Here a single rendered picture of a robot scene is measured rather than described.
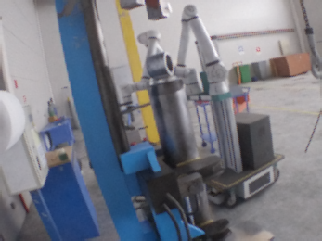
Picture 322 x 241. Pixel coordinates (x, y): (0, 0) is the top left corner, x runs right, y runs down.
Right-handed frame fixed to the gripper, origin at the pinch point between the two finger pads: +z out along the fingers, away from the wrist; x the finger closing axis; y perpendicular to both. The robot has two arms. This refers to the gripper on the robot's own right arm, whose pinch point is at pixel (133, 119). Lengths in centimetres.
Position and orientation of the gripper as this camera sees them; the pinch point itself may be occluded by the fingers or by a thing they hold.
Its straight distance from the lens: 258.6
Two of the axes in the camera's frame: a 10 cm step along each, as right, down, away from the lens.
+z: 2.3, 9.6, 1.8
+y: 9.7, -2.4, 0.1
